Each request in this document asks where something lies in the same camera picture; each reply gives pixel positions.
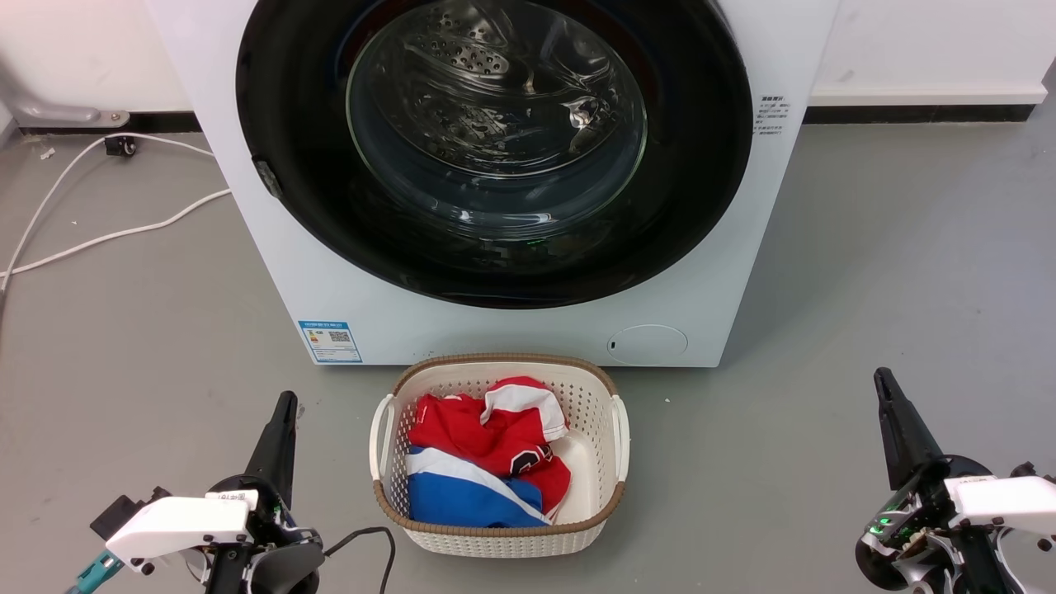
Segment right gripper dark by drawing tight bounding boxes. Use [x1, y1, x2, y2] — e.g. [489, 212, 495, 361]
[856, 367, 996, 594]

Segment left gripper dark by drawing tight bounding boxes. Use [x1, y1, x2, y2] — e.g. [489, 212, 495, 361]
[210, 391, 300, 547]

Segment round black glass washer door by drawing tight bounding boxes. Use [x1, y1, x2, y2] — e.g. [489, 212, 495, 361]
[235, 0, 754, 311]

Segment white front-load washing machine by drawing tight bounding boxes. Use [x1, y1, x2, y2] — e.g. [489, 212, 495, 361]
[144, 0, 841, 369]

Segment blue energy label sticker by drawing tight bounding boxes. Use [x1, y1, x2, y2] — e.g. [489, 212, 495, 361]
[297, 320, 364, 365]

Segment blue and white garment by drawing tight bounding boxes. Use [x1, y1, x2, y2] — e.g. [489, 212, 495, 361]
[404, 445, 552, 529]

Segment red and white garment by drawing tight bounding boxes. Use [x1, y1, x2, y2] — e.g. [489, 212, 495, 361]
[408, 376, 573, 517]

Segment cream plastic laundry basket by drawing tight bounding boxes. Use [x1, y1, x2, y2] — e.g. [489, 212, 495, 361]
[369, 353, 631, 559]

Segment round white filter cover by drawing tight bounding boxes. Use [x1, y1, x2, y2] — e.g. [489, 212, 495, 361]
[607, 324, 689, 365]

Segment black baseboard strip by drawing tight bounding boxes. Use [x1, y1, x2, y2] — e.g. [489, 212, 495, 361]
[16, 111, 203, 135]
[804, 103, 1037, 125]

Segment small printed text sticker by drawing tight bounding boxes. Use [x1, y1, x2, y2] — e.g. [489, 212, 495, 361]
[752, 95, 794, 144]

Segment perforated steel washer drum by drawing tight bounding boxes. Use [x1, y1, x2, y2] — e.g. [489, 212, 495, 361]
[346, 0, 649, 248]

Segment white floor cable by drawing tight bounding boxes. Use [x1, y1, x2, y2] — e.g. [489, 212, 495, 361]
[0, 132, 217, 291]
[0, 188, 233, 278]

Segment grey metal floor bracket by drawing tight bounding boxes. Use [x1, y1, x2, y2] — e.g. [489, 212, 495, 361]
[0, 62, 131, 129]

